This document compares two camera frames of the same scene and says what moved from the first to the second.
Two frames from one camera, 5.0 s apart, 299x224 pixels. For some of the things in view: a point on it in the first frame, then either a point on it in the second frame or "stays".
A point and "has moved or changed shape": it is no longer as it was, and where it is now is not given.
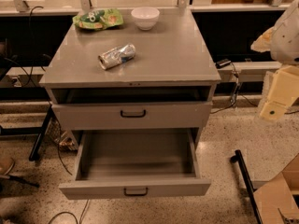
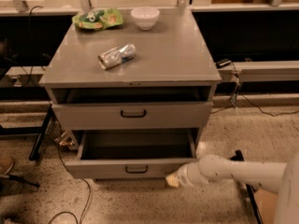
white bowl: [145, 17] stays
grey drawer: [135, 162] has moved or changed shape
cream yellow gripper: [286, 42] to [187, 174]
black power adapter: [222, 63] stays
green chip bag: [99, 20] stays
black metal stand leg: [238, 158] stays
